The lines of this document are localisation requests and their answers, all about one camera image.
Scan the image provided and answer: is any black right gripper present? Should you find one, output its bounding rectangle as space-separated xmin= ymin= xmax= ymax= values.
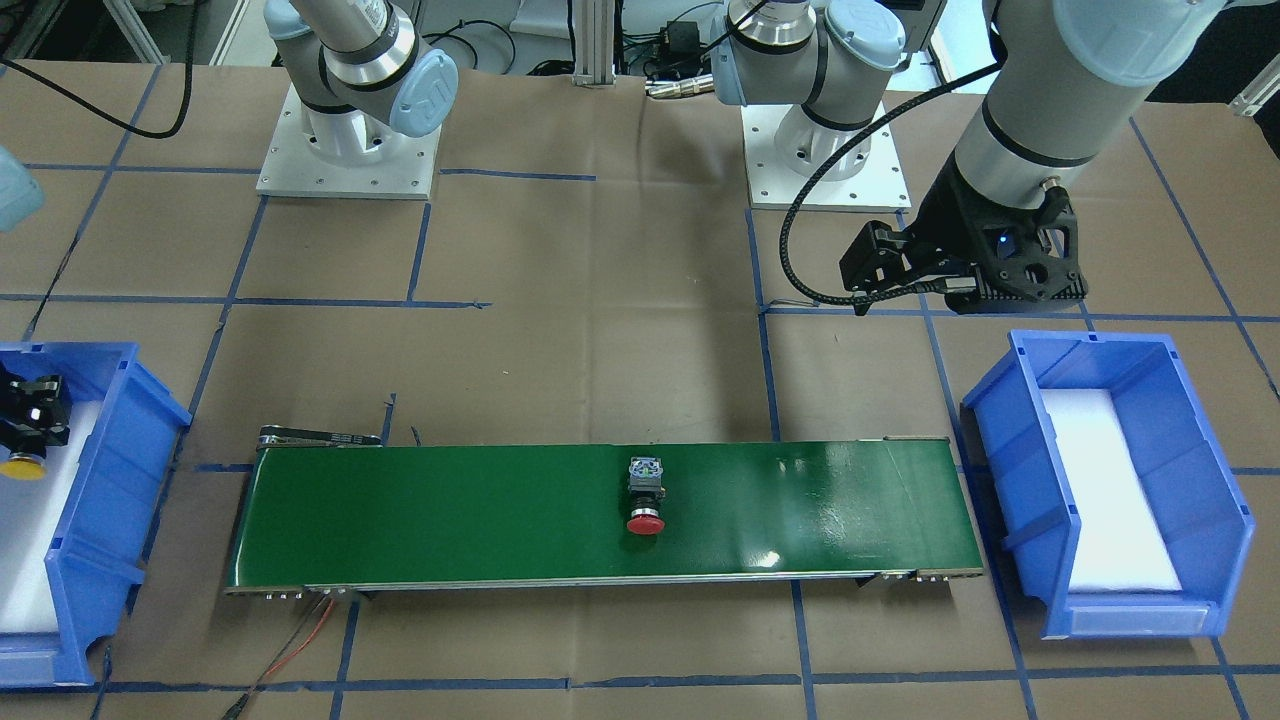
xmin=1 ymin=365 xmax=70 ymax=451

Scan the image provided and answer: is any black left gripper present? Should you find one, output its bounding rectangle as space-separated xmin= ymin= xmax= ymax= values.
xmin=838 ymin=165 xmax=1088 ymax=316

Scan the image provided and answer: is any red mushroom push button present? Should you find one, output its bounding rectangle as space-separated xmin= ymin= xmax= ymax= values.
xmin=626 ymin=456 xmax=666 ymax=536

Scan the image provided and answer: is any yellow mushroom push button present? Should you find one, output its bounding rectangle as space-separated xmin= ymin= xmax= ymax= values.
xmin=1 ymin=452 xmax=47 ymax=480

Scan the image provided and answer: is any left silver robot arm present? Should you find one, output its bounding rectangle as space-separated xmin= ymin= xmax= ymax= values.
xmin=710 ymin=1 xmax=1233 ymax=314

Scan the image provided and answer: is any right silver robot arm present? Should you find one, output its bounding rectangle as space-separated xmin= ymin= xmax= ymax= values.
xmin=3 ymin=1 xmax=460 ymax=459

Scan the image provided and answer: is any white foam pad bin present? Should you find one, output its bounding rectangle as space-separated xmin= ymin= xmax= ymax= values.
xmin=1 ymin=400 xmax=102 ymax=634
xmin=1042 ymin=389 xmax=1181 ymax=593

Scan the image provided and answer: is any blue plastic bin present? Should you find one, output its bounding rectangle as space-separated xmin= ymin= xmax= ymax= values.
xmin=1 ymin=342 xmax=191 ymax=688
xmin=964 ymin=329 xmax=1254 ymax=639

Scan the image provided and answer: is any green conveyor belt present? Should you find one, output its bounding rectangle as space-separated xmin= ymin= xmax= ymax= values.
xmin=224 ymin=438 xmax=984 ymax=594

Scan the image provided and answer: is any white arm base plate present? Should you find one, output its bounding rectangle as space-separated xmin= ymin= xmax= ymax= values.
xmin=256 ymin=87 xmax=443 ymax=201
xmin=741 ymin=105 xmax=913 ymax=213

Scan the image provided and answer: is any red black wire pair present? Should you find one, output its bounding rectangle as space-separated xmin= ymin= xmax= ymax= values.
xmin=221 ymin=592 xmax=346 ymax=719

